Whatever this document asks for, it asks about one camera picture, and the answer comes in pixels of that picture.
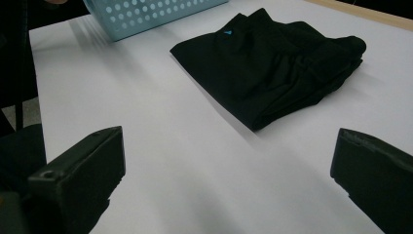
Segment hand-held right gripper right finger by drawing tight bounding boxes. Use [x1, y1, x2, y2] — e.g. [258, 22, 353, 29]
[329, 128, 413, 234]

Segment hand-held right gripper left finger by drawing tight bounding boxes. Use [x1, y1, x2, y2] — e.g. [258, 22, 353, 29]
[27, 126, 127, 234]

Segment black shorts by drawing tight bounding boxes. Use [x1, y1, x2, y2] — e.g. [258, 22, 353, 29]
[169, 8, 367, 132]

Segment light blue perforated plastic basket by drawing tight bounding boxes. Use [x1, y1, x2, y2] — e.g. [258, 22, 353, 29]
[82, 0, 230, 43]

